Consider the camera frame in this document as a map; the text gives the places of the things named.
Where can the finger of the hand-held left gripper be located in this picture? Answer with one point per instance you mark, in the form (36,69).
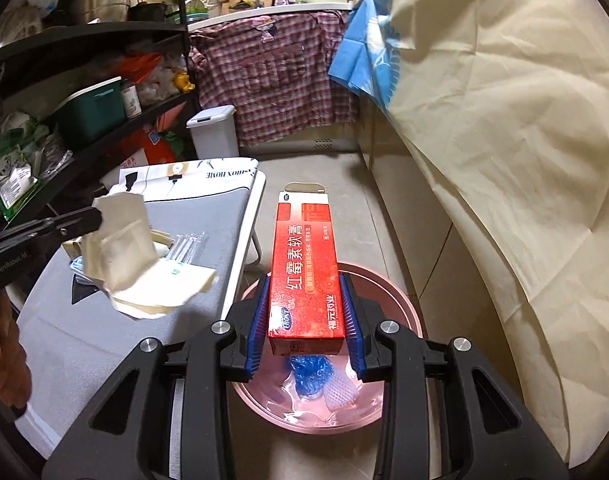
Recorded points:
(79,220)

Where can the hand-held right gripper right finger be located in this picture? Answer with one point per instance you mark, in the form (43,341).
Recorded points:
(352,330)

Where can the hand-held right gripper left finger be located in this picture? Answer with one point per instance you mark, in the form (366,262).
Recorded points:
(258,335)

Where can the pink plastic basin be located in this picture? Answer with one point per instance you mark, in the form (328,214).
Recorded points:
(399,310)

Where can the red cardboard box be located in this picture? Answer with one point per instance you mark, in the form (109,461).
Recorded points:
(304,270)

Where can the person's left hand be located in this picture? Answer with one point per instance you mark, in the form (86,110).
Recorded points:
(7,355)

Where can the small cream carton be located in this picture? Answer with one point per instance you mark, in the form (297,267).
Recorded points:
(73,250)

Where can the blue face mask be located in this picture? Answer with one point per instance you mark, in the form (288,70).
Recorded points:
(77,264)

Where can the white foam fruit net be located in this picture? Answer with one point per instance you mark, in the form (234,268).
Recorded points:
(342,392)

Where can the blue plastic bag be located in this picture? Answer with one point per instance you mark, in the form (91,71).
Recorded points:
(309,380)

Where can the black plastic wrapper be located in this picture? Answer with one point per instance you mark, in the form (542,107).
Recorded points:
(84,292)

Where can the green food packet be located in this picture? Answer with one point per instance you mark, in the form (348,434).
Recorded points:
(14,180)

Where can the orange printed sack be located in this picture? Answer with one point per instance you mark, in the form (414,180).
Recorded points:
(154,150)

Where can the grey folding table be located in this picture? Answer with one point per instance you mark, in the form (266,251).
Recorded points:
(84,350)

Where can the green storage box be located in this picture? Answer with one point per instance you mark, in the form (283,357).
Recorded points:
(92,112)

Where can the clear plastic tube package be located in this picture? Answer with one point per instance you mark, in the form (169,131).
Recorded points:
(184,247)

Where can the white labelled jar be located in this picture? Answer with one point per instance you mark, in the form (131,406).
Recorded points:
(132,105)

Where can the white lidded bin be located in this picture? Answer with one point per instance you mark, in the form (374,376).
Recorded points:
(214,135)

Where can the orange bag on shelf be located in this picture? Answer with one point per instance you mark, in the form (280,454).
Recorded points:
(137,67)

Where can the yellow toy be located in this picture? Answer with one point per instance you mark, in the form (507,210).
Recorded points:
(183,82)

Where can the black shelf rack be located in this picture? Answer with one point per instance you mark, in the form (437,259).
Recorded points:
(84,35)

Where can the black cooking pot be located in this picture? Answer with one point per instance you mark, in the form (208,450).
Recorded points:
(149,12)

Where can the red plaid shirt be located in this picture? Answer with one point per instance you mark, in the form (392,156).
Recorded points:
(274,90)

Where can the cream sheet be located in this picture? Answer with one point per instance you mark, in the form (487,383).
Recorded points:
(509,135)

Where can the blue cloth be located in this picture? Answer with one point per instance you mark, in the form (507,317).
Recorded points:
(364,55)

